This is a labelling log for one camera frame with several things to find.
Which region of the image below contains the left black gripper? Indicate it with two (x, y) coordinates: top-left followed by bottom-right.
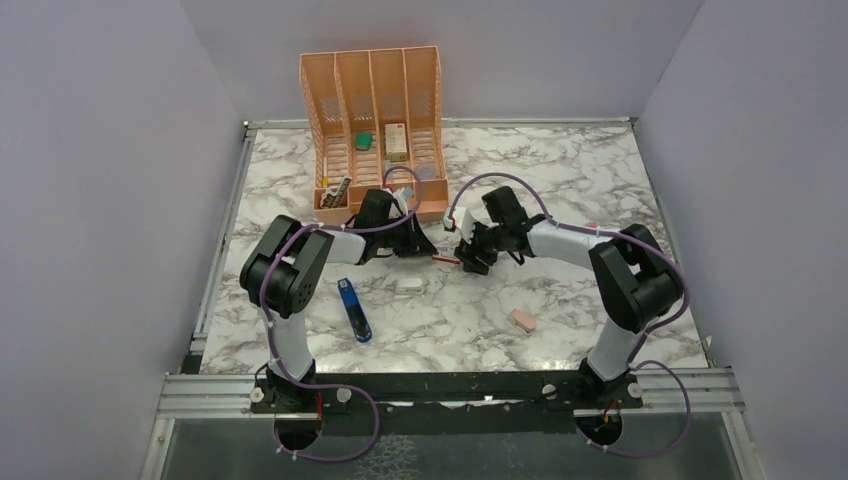
(375, 209), (437, 257)

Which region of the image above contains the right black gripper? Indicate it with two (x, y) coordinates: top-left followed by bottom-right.
(454, 217), (507, 276)

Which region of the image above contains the red white staple box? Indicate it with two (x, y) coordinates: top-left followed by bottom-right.
(431, 254), (461, 265)

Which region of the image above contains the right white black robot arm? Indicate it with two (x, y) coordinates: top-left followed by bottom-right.
(443, 186), (685, 407)

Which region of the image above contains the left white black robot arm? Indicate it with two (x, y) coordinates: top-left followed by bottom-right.
(239, 187), (437, 411)

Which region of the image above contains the blue stapler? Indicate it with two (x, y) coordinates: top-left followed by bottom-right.
(337, 278), (372, 343)

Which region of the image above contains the black white item in organizer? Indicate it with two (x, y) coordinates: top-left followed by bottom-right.
(320, 176), (352, 209)

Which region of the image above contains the clear round lid in organizer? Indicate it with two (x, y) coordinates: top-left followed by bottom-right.
(415, 162), (439, 180)

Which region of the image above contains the white green box in organizer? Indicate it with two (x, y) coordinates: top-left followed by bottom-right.
(383, 123), (409, 163)

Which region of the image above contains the green object in organizer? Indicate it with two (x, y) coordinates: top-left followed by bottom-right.
(353, 131), (374, 151)

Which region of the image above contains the orange plastic desk organizer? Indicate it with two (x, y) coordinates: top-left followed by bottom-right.
(299, 46), (449, 224)

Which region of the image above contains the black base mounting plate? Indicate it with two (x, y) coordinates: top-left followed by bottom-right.
(249, 370), (643, 437)

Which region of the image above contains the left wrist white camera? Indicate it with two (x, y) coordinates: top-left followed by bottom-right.
(391, 187), (415, 216)

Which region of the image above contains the wrist white camera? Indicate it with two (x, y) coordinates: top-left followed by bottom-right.
(391, 187), (415, 216)
(442, 207), (476, 244)

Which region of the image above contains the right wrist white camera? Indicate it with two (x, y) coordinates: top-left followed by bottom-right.
(442, 207), (476, 244)

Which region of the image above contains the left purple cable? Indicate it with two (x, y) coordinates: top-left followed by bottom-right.
(258, 165), (425, 464)

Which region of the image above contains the purple cable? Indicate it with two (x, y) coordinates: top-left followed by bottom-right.
(258, 165), (425, 464)
(447, 172), (692, 460)

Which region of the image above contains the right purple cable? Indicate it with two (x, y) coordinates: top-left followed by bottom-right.
(447, 172), (692, 460)

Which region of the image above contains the aluminium frame rail front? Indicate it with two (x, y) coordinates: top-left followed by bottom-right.
(156, 368), (746, 420)

